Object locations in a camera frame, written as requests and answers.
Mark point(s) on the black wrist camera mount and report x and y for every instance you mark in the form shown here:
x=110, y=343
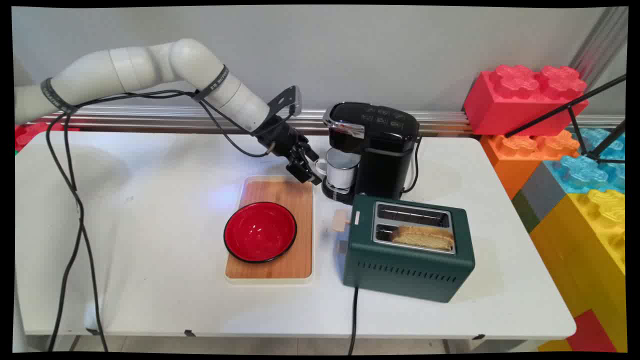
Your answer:
x=285, y=102

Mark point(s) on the orange toy block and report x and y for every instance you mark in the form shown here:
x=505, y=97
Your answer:
x=510, y=165

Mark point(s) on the slice of toast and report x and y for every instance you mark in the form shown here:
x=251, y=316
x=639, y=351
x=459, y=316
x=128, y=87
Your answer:
x=425, y=237

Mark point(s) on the grey toy block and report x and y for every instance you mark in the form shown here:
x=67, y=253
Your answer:
x=540, y=192

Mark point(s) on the red bowl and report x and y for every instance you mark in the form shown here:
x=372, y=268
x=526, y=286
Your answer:
x=260, y=232

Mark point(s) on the white metal mug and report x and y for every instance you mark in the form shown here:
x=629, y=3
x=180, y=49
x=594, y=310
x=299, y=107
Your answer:
x=345, y=172

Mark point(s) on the small red toy block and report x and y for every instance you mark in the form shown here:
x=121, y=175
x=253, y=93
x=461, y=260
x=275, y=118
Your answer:
x=592, y=332

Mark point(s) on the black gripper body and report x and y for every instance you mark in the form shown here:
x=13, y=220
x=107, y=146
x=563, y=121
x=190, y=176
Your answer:
x=280, y=137

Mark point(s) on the big red toy block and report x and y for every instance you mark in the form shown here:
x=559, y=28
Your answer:
x=510, y=107

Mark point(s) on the light blue toy block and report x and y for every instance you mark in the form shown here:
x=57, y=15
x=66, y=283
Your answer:
x=597, y=137
x=580, y=172

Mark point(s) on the aluminium profile post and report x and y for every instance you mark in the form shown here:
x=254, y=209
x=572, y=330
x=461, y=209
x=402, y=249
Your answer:
x=600, y=40

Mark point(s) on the black tripod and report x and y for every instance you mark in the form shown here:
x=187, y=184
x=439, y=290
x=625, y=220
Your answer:
x=550, y=112

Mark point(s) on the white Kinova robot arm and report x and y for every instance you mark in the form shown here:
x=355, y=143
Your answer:
x=150, y=62

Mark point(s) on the wooden cutting board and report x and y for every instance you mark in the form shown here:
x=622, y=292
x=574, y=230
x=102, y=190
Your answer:
x=295, y=240

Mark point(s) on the yellow toy block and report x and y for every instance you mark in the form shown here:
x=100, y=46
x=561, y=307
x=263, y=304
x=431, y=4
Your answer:
x=575, y=260

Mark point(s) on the green two-slot toaster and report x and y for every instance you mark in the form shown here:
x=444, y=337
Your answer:
x=400, y=270

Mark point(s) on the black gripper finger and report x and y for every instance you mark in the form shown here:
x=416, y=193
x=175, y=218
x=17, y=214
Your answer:
x=309, y=151
x=302, y=172

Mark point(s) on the aluminium profile rail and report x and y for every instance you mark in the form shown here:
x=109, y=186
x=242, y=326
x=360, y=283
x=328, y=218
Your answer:
x=150, y=117

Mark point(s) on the black coffee machine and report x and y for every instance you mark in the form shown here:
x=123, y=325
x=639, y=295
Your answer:
x=385, y=150

